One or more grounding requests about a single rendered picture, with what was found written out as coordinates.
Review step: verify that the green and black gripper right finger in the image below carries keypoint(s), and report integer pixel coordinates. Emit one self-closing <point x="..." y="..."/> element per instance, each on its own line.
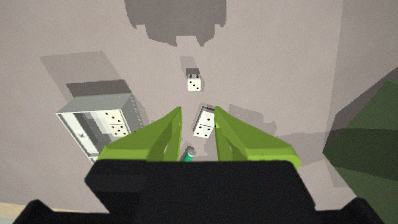
<point x="247" y="142"/>

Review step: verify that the white rack of three labelled bins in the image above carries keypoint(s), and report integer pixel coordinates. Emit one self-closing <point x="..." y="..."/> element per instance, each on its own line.
<point x="93" y="121"/>

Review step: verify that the green battery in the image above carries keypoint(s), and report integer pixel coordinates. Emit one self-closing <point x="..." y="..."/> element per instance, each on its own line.
<point x="189" y="155"/>

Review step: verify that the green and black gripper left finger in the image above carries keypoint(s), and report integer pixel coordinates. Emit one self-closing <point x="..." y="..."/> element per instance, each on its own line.
<point x="150" y="141"/>

